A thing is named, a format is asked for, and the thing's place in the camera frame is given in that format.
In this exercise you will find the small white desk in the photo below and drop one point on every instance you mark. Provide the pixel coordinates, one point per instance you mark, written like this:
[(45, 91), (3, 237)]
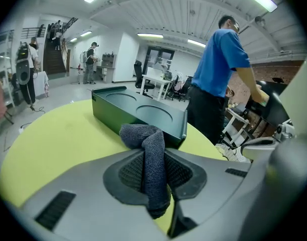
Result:
[(235, 124)]

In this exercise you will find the white draped table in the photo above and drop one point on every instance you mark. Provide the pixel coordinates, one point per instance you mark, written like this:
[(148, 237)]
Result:
[(41, 83)]

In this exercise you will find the metal storage shelf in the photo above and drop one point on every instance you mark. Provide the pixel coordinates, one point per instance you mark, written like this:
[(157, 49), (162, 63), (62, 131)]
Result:
[(3, 64)]

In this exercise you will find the dark green box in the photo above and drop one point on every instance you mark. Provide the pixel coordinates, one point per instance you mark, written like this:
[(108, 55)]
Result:
[(123, 112)]

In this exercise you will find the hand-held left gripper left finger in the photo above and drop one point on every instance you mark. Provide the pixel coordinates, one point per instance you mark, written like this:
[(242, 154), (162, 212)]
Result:
[(93, 189)]

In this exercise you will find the black office chair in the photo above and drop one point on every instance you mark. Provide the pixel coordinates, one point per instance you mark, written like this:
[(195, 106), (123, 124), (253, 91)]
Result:
[(141, 78)]

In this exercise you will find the grey cabinet with appliances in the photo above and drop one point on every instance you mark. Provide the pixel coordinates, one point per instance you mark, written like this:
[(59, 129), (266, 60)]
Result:
[(107, 65)]

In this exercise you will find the grey-blue cloth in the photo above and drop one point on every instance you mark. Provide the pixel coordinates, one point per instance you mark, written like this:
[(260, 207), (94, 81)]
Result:
[(153, 164)]

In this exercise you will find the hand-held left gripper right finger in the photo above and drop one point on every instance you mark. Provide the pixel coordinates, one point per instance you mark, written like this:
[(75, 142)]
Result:
[(208, 197)]

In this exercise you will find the dark staircase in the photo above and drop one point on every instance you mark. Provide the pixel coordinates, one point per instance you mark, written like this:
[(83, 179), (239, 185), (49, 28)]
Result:
[(53, 59)]

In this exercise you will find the hanging round lamp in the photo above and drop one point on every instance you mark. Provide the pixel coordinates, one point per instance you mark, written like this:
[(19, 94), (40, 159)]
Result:
[(259, 20)]

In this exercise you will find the black monitor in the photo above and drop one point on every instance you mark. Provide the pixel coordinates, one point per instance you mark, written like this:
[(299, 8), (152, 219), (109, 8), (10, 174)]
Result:
[(271, 102)]

